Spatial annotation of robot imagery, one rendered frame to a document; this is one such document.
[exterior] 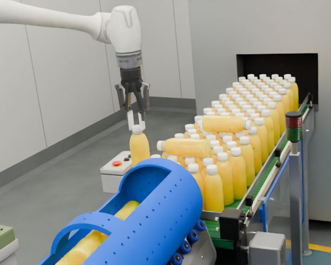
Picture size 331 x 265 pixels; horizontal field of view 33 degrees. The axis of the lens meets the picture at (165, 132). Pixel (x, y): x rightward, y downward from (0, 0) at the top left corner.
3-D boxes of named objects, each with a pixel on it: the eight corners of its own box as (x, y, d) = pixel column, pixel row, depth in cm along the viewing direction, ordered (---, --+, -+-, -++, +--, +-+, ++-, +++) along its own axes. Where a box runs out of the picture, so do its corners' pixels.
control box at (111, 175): (103, 192, 219) (99, 168, 216) (125, 172, 236) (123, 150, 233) (125, 194, 215) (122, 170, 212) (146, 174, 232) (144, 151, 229)
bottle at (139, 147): (155, 177, 209) (150, 131, 203) (138, 182, 206) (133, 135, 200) (146, 172, 215) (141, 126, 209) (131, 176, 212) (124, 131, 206)
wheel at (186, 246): (175, 246, 179) (179, 243, 178) (180, 239, 183) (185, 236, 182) (184, 257, 179) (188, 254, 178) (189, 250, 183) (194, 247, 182)
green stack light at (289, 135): (283, 141, 208) (283, 128, 207) (287, 135, 214) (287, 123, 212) (301, 141, 206) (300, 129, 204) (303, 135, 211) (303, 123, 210)
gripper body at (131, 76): (114, 69, 196) (117, 94, 199) (136, 69, 192) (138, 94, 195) (124, 64, 202) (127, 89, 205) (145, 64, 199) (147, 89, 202)
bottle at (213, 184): (217, 222, 207) (213, 176, 201) (202, 217, 211) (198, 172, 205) (228, 214, 211) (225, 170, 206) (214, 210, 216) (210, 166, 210)
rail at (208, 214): (132, 210, 212) (131, 203, 211) (133, 210, 213) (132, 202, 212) (233, 221, 196) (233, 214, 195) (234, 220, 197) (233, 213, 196)
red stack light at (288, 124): (283, 128, 207) (283, 118, 205) (287, 123, 212) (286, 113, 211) (300, 129, 204) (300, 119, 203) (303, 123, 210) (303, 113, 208)
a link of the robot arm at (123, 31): (147, 50, 192) (135, 45, 204) (142, 4, 187) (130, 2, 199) (117, 54, 189) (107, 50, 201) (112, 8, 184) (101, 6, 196)
